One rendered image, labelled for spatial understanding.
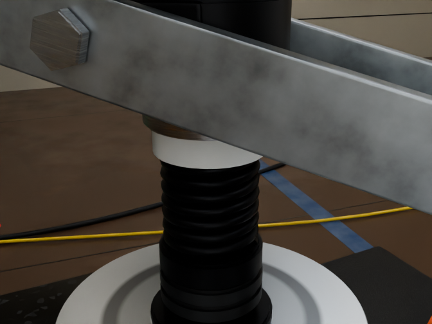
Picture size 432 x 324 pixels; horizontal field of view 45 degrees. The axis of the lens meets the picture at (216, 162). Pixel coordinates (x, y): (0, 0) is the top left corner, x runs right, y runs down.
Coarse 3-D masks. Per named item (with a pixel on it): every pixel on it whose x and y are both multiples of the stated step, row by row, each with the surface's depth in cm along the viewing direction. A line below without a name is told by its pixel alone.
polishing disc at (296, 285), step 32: (128, 256) 43; (288, 256) 43; (96, 288) 39; (128, 288) 39; (160, 288) 39; (288, 288) 39; (320, 288) 39; (64, 320) 36; (96, 320) 36; (128, 320) 36; (288, 320) 36; (320, 320) 36; (352, 320) 36
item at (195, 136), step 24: (144, 0) 26; (168, 0) 26; (192, 0) 25; (216, 0) 25; (240, 0) 26; (264, 0) 26; (288, 0) 27; (216, 24) 25; (240, 24) 25; (264, 24) 26; (288, 24) 28; (288, 48) 29; (144, 120) 30
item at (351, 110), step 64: (0, 0) 26; (64, 0) 25; (128, 0) 25; (0, 64) 27; (64, 64) 25; (128, 64) 25; (192, 64) 24; (256, 64) 24; (320, 64) 23; (384, 64) 33; (192, 128) 25; (256, 128) 25; (320, 128) 24; (384, 128) 23; (384, 192) 24
